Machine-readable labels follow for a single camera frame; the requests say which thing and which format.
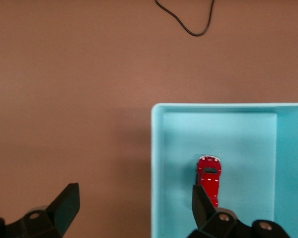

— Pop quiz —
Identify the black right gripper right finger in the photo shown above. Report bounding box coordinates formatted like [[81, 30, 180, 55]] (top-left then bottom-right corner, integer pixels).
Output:
[[188, 184, 291, 238]]

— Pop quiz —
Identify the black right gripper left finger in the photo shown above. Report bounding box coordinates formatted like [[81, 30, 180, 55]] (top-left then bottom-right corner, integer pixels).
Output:
[[0, 182, 80, 238]]

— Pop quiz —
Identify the red beetle toy car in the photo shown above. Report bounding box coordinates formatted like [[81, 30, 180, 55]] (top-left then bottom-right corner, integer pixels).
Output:
[[195, 155, 223, 208]]

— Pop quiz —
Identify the light blue plastic box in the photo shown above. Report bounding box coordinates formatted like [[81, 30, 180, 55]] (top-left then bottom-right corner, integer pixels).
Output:
[[150, 102, 298, 238]]

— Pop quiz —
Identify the thin black looped cable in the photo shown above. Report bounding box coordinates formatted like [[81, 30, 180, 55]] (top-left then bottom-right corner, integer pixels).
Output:
[[154, 0, 216, 37]]

